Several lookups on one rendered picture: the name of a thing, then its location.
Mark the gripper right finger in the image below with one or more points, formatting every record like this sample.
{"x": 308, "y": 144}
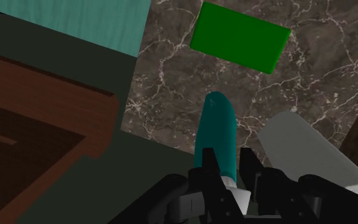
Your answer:
{"x": 278, "y": 192}

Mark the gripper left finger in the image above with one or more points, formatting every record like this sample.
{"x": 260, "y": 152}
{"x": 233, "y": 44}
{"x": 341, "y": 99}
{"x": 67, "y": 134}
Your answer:
{"x": 211, "y": 186}

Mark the teal bottle with white cap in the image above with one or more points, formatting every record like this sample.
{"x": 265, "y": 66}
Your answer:
{"x": 217, "y": 130}

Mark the grey paper roll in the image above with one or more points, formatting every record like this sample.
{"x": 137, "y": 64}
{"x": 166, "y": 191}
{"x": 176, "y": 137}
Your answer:
{"x": 299, "y": 145}

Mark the green flat box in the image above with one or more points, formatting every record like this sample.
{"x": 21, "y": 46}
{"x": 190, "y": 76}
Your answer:
{"x": 239, "y": 37}

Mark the brown wooden furniture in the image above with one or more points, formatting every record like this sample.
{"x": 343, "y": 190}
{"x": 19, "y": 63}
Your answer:
{"x": 42, "y": 102}

